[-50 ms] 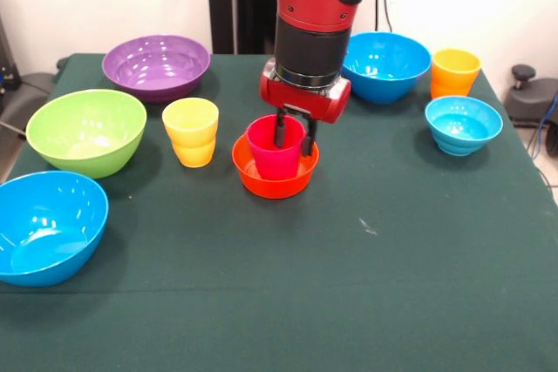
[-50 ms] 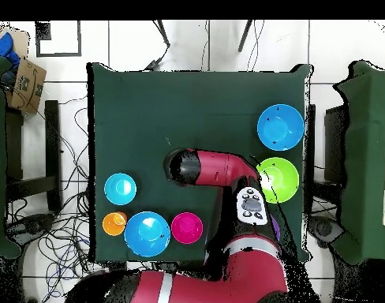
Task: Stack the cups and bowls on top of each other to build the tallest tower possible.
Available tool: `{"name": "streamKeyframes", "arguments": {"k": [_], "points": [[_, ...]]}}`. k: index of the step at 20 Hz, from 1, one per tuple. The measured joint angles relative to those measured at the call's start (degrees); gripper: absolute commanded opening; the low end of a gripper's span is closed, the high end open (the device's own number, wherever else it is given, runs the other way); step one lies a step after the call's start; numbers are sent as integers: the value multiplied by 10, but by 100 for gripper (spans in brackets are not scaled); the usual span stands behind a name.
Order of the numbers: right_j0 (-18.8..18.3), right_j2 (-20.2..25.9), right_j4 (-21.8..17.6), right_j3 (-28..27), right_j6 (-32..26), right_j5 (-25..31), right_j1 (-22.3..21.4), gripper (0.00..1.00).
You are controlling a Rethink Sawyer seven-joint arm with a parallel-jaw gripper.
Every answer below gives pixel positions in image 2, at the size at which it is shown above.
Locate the crimson small bowl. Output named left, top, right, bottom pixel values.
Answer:
left=170, top=211, right=204, bottom=245

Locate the dark green tablecloth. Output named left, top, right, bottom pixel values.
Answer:
left=86, top=62, right=313, bottom=263

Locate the small blue bowl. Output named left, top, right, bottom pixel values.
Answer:
left=103, top=172, right=137, bottom=207

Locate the large blue bowl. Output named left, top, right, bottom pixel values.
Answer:
left=256, top=103, right=306, bottom=152
left=123, top=210, right=172, bottom=258

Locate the large green bowl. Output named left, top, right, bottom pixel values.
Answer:
left=256, top=156, right=301, bottom=204

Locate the orange cup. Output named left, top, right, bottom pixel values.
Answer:
left=101, top=211, right=129, bottom=237

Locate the large purple bowl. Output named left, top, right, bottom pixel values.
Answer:
left=269, top=214, right=282, bottom=243

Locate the black power adapter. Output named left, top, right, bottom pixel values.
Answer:
left=144, top=58, right=162, bottom=72

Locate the black tripod leg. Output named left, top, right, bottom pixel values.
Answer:
left=152, top=20, right=171, bottom=48
left=237, top=20, right=254, bottom=53

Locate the black equipment box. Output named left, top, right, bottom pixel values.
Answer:
left=323, top=105, right=350, bottom=184

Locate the grey stand base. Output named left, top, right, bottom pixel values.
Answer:
left=307, top=215, right=346, bottom=249

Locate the cardboard box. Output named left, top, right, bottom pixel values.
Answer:
left=5, top=57, right=47, bottom=114

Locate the blue cloth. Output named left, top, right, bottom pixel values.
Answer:
left=0, top=32, right=21, bottom=69

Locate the black cable tangle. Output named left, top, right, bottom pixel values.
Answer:
left=6, top=94, right=97, bottom=303

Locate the black bench frame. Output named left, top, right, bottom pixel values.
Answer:
left=6, top=99, right=62, bottom=212

